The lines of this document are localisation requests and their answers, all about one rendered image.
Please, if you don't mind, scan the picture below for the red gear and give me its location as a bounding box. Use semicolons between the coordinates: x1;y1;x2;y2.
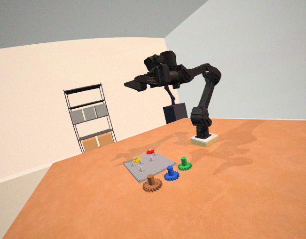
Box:
146;149;154;155

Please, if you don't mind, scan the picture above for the brown gear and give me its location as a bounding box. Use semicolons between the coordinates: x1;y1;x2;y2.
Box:
143;174;163;192

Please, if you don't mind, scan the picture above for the green gear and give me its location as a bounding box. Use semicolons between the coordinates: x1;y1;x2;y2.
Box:
178;156;192;171

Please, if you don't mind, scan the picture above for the blue gear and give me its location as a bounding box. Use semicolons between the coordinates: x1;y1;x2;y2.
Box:
164;166;180;181

